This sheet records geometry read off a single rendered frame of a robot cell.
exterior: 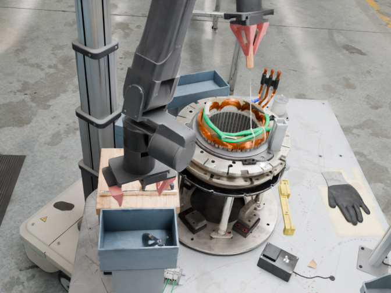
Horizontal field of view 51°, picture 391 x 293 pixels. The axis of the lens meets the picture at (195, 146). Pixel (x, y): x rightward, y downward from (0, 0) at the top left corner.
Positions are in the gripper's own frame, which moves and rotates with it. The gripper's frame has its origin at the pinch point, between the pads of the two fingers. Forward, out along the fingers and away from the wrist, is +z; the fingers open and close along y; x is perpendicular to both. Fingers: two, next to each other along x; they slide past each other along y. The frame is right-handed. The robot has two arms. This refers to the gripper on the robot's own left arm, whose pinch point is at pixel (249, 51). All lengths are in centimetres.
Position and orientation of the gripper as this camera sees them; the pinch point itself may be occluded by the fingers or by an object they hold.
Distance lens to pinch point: 99.5
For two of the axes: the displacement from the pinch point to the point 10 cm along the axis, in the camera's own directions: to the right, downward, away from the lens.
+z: 0.7, 9.1, 4.0
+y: 7.8, -3.0, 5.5
